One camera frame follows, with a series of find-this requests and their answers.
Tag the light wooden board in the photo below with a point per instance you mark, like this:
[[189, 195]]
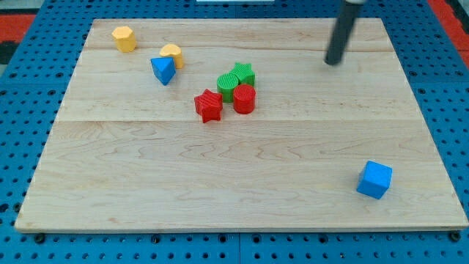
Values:
[[127, 154]]

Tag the red cylinder block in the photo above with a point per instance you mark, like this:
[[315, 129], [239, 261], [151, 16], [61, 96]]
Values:
[[244, 98]]

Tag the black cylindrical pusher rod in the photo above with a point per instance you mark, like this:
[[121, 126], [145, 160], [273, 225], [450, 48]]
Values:
[[342, 30]]

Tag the green star block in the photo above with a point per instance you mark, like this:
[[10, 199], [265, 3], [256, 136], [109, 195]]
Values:
[[244, 73]]

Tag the green cylinder block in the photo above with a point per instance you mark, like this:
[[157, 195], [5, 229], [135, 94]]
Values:
[[226, 84]]

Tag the blue cube block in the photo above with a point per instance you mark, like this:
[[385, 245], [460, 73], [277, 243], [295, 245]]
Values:
[[374, 180]]

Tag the blue triangle block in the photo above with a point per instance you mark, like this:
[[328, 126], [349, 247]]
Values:
[[164, 69]]

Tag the yellow hexagon block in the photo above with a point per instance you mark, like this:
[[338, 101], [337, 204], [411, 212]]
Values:
[[124, 39]]

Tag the red star block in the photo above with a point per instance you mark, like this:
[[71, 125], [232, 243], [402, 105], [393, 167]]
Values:
[[209, 105]]

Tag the yellow half-round block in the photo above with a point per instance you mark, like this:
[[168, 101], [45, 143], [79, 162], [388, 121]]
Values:
[[175, 52]]

